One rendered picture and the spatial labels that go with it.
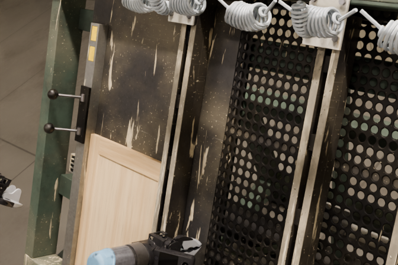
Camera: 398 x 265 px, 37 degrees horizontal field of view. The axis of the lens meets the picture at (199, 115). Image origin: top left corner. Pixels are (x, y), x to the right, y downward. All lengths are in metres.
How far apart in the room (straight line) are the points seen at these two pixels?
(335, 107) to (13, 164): 3.73
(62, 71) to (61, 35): 0.13
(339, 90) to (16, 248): 3.03
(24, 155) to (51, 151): 2.54
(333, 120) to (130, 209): 0.84
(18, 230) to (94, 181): 2.13
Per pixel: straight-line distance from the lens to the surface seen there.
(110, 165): 2.04
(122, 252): 1.55
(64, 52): 2.28
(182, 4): 1.48
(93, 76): 2.07
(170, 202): 1.74
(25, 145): 4.99
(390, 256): 1.33
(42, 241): 2.46
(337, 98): 1.39
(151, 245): 1.66
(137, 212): 1.94
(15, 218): 4.32
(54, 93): 2.07
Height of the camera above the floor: 2.44
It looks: 34 degrees down
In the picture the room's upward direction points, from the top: 22 degrees counter-clockwise
